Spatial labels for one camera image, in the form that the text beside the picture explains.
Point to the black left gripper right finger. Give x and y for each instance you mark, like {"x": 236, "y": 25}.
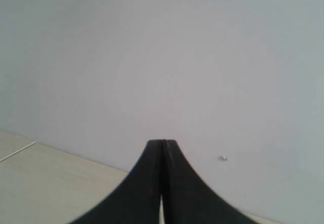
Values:
{"x": 186, "y": 197}

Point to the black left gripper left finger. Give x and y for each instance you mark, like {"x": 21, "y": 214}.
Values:
{"x": 137, "y": 198}

